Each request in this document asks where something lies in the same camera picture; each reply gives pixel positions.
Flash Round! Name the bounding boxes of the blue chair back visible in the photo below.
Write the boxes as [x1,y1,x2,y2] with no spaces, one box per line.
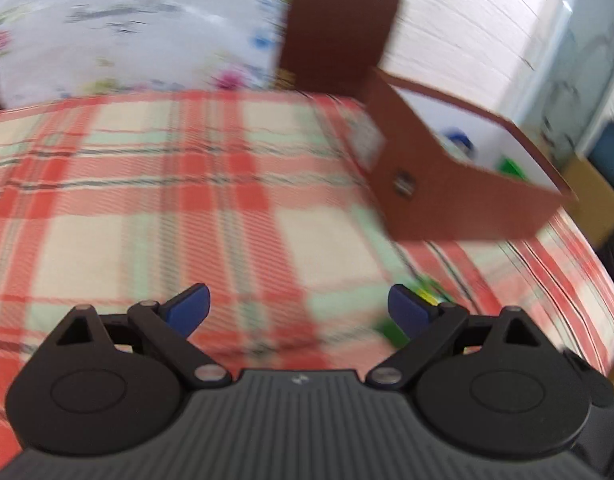
[588,122,614,186]

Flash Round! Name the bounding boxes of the upper cardboard box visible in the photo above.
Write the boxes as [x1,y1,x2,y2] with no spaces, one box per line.
[562,156,614,248]

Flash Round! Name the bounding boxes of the brown cardboard storage box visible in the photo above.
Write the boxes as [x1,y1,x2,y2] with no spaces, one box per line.
[348,70,575,242]

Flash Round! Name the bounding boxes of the small green box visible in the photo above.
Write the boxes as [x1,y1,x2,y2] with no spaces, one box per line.
[373,276,452,349]

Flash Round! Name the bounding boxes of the green rectangular stick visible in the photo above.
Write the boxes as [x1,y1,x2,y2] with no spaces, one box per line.
[497,157,528,181]

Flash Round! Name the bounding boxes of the plaid bed sheet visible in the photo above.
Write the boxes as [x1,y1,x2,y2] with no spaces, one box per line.
[0,91,614,468]

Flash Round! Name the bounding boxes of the dark brown headboard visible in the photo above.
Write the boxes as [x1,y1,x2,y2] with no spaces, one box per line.
[0,0,402,111]

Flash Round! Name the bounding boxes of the blue tape roll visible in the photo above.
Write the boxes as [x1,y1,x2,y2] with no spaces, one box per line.
[441,128,476,159]

